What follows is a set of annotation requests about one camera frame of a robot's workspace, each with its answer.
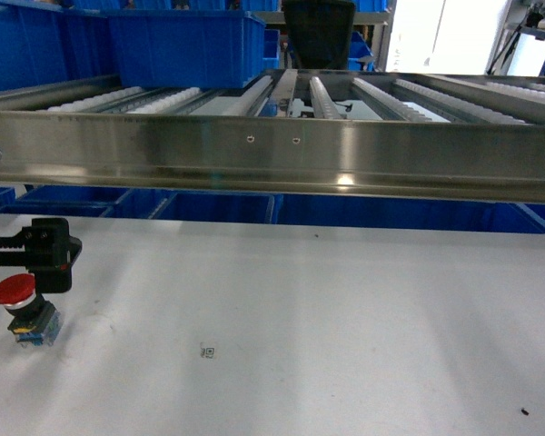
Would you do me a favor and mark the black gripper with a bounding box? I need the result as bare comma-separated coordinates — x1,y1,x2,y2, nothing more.
0,217,83,293

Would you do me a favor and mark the red mushroom push button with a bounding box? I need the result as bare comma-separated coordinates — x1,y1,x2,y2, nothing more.
0,273,62,348

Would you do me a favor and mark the blue bin under shelf left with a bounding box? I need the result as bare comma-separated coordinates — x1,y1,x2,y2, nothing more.
0,185,129,217

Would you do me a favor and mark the blue bin under shelf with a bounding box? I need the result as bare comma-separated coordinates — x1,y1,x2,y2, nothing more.
152,193,282,224
0,185,129,217

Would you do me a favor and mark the blue bin under shelf centre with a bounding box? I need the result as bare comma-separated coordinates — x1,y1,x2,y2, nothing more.
152,193,282,224

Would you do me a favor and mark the blue bin on roller shelf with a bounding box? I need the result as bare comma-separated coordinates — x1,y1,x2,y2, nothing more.
106,10,265,89

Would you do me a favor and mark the stainless steel roller shelf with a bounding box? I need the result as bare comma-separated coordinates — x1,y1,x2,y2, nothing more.
0,70,545,203

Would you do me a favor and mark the small QR code sticker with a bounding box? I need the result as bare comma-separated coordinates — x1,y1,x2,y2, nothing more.
200,345,216,359

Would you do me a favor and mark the large blue bin far left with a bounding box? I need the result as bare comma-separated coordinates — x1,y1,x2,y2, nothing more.
0,1,118,92

